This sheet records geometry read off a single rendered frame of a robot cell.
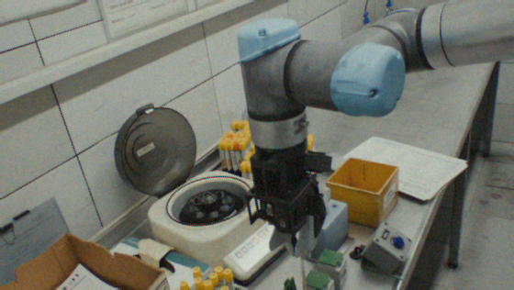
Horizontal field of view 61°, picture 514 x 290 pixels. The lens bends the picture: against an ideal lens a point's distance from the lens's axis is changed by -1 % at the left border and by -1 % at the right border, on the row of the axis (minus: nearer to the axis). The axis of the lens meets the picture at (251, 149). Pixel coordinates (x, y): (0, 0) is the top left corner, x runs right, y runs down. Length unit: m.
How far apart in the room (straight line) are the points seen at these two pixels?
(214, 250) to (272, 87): 0.50
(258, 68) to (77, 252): 0.65
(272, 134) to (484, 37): 0.25
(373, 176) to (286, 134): 0.64
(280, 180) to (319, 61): 0.18
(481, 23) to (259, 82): 0.24
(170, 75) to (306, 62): 0.80
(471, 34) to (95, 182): 0.86
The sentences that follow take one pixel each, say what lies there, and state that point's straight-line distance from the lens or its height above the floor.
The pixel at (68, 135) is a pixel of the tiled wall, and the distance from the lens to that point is 1.05.
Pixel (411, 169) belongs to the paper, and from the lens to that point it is 1.28.
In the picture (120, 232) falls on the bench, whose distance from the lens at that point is 1.19.
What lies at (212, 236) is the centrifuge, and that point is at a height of 0.99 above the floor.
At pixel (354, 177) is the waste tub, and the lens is 1.19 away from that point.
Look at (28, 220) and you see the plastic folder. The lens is 1.01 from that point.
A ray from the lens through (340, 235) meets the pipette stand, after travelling 1.00.
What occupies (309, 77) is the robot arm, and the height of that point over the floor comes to 1.39.
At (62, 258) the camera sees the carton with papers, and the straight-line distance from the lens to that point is 1.02.
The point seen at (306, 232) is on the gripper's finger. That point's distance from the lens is 0.66.
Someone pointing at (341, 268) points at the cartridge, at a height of 0.93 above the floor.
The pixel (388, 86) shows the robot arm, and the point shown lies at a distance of 0.47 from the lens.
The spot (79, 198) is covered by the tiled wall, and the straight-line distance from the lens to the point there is 1.09.
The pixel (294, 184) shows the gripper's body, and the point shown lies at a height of 1.22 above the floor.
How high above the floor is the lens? 1.54
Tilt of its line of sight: 27 degrees down
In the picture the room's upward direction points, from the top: 9 degrees counter-clockwise
